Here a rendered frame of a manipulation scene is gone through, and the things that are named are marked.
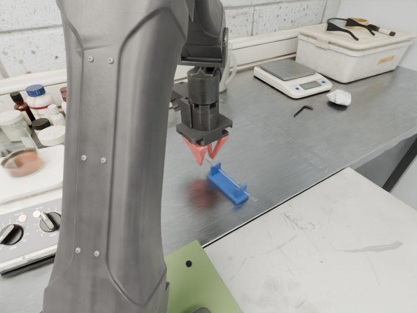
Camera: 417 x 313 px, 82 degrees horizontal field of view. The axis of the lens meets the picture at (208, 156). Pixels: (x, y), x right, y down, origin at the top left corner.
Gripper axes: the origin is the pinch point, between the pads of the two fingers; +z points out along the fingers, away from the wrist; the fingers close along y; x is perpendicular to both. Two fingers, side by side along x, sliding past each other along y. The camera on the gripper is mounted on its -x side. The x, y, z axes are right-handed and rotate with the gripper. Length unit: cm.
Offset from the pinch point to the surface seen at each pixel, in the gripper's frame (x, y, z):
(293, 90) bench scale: -10.6, -46.3, 0.3
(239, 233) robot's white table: 17.3, 5.4, 3.5
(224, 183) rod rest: 7.1, 0.3, 2.2
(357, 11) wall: -28, -113, -15
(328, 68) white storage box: -13, -72, -1
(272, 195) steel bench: 15.1, -6.1, 3.4
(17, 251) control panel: 0.1, 36.4, -0.2
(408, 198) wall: 32, -107, 61
